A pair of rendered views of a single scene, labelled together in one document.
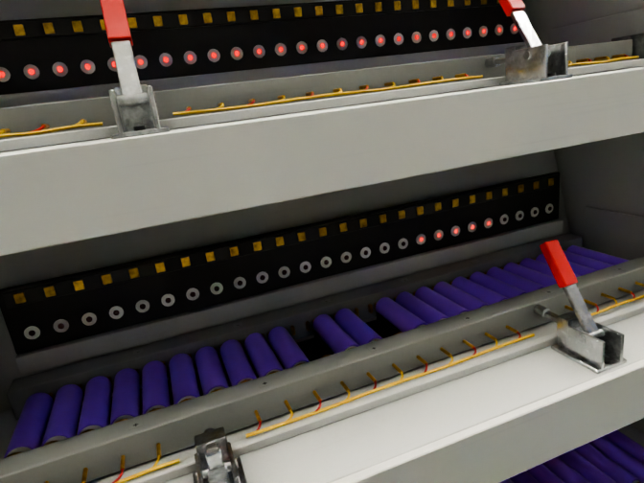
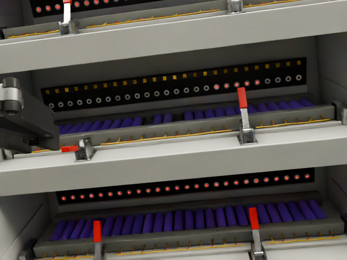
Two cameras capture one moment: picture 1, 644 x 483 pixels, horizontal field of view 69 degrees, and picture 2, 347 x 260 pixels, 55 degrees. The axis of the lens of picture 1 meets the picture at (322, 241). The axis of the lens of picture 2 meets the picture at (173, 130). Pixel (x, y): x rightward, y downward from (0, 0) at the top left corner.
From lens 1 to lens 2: 0.34 m
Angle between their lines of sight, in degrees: 22
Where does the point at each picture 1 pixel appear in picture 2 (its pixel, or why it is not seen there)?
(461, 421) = (172, 151)
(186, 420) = (83, 136)
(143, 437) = (69, 139)
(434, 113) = (170, 29)
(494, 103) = (199, 25)
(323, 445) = (123, 151)
